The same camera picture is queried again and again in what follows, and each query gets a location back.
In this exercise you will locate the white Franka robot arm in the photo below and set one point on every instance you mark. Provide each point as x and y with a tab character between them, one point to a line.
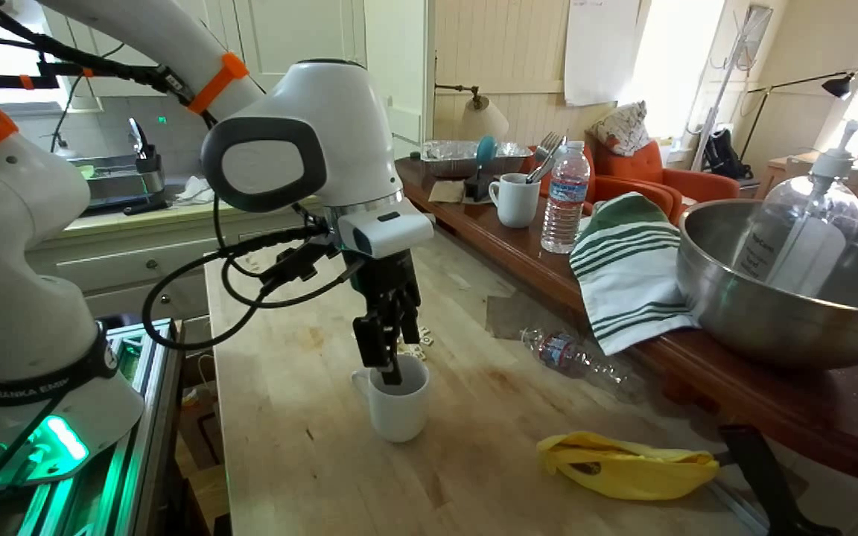
291	119

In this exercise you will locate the black bag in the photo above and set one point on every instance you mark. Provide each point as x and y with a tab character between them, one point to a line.
726	155

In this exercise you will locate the black stand leg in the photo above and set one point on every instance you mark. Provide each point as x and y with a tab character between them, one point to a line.
762	476

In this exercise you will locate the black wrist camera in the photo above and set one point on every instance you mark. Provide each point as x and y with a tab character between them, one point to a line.
300	260

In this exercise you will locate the leaning framed poster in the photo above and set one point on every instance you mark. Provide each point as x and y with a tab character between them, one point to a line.
745	38

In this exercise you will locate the green striped white towel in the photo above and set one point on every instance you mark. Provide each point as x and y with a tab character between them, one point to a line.
628	268

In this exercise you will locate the black camera mount rod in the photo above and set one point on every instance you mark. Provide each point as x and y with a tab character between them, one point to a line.
2	80

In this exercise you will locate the white wall cabinet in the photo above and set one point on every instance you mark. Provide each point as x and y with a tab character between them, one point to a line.
291	31

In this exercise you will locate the clear plastic water bottle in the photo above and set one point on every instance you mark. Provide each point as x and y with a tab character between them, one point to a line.
565	210

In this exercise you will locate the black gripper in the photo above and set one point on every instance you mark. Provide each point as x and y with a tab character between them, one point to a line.
385	284

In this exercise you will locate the brown paper sheet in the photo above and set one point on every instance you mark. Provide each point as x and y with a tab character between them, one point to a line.
445	192

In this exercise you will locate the metal spoon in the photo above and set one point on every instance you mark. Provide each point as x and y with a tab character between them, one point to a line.
546	164

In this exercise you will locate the hanging white paper sheet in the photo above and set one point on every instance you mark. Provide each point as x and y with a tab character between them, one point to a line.
604	47

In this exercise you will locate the white door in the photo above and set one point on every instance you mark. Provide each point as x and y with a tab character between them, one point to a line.
400	61

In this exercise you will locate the grey black desktop machine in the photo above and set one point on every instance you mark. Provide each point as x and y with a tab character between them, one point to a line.
111	183

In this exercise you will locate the orange armchair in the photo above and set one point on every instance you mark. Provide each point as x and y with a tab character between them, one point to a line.
699	184

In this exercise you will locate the large steel mixing bowl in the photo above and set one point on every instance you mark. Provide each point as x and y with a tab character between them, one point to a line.
777	327

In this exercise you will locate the yellow banana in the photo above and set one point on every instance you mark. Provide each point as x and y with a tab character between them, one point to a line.
628	472

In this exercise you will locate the white drawer cabinet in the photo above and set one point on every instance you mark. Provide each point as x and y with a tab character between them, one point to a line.
121	268

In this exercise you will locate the aluminium foil tray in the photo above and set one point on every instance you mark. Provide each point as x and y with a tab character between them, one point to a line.
449	150

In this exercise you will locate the black floor lamp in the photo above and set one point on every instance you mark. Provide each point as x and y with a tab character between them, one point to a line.
839	83

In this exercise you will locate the crumpled clear plastic bottle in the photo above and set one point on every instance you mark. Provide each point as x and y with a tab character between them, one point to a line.
567	353

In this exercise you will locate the clear pump sanitizer bottle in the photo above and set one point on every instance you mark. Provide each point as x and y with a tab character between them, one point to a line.
805	248

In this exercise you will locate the dark wooden side table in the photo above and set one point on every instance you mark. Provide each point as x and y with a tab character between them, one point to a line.
826	417

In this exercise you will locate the desk lamp white shade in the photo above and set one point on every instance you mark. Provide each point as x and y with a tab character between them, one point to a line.
488	119

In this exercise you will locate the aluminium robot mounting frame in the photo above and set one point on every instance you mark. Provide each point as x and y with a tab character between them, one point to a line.
147	382

